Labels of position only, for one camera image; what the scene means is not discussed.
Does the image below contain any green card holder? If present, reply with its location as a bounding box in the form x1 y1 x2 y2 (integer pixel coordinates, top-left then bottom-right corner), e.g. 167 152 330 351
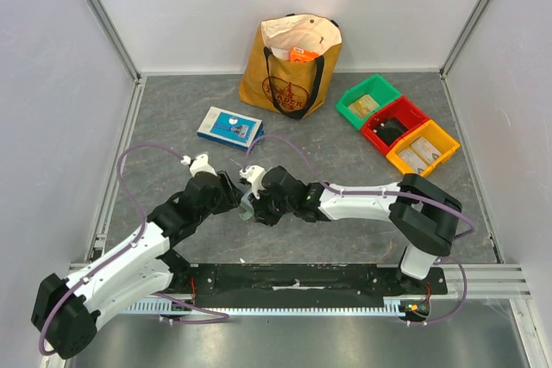
239 190 254 221

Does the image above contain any gold credit card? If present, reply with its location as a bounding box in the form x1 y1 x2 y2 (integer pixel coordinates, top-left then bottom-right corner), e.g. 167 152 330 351
348 94 380 119

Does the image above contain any black credit card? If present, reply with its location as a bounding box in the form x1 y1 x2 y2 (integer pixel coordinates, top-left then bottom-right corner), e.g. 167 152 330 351
374 117 408 146

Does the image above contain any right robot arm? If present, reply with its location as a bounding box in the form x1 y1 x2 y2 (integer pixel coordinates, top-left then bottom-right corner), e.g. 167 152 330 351
240 165 462 294

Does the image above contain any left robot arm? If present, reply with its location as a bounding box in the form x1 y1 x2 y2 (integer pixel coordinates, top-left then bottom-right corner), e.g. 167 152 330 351
31 172 243 359

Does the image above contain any silver card in yellow bin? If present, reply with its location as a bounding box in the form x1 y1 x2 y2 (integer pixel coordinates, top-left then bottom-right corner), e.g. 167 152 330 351
411 136 442 165

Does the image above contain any blue white product box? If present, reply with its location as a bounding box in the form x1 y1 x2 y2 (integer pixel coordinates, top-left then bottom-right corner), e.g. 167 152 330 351
197 106 264 151

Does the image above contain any brown tote bag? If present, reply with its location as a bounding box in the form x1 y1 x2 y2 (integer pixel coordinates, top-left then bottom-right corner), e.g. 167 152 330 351
239 14 342 120

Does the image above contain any green plastic bin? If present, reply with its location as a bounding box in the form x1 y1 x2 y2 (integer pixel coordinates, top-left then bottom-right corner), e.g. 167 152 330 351
336 74 401 130

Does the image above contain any red plastic bin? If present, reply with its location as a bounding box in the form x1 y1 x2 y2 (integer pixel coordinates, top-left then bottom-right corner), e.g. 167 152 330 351
360 96 430 155

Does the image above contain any orange box in bag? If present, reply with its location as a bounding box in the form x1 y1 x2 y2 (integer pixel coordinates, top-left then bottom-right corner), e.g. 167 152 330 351
289 47 319 63

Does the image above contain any yellow plastic bin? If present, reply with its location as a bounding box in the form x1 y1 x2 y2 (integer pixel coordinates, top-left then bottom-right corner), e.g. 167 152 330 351
386 120 461 177

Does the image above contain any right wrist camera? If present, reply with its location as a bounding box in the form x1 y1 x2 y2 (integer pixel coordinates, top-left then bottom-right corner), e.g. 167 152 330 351
239 165 266 199

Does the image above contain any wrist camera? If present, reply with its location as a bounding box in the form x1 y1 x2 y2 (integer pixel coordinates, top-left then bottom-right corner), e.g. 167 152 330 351
239 165 266 199
180 153 216 177

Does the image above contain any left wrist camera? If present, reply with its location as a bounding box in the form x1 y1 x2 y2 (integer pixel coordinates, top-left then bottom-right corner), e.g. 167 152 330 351
180 153 216 177

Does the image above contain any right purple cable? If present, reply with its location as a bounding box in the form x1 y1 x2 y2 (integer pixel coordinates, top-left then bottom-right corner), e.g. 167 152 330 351
243 134 478 327

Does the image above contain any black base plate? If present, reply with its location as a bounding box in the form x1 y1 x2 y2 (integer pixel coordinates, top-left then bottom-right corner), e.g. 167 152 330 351
169 264 448 296

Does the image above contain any slotted cable duct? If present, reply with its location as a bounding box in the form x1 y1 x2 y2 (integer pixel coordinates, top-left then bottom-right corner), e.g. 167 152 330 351
121 296 405 317

